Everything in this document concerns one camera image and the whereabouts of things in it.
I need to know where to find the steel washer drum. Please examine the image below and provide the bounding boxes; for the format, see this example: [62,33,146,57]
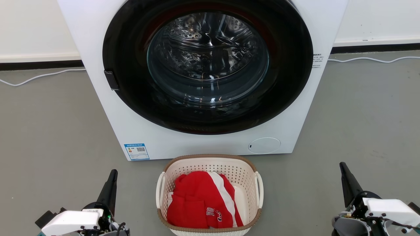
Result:
[148,12,269,107]

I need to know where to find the black round washer door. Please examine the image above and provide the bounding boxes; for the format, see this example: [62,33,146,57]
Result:
[102,0,314,135]

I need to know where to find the white front-load washing machine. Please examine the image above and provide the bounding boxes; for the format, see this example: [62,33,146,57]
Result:
[57,0,349,162]

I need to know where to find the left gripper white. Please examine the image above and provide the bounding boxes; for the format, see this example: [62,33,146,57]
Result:
[35,169,118,236]

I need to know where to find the blue energy label sticker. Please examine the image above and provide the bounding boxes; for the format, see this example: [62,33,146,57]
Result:
[124,143,150,161]

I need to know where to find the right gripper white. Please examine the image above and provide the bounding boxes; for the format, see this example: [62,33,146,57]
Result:
[339,162,420,230]

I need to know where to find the black door handle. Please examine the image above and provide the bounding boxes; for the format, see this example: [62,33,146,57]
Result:
[104,70,119,91]

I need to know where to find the red white-striped garment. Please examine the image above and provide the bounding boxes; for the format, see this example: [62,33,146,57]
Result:
[167,171,244,229]

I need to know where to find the white plastic laundry basket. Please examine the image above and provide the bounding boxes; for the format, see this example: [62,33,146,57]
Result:
[156,154,264,236]

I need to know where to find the white floor cable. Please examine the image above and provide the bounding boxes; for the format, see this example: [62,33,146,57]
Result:
[0,68,86,87]
[328,56,420,63]

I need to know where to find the round white filter cover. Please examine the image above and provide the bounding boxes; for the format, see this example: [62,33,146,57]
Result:
[248,137,281,154]

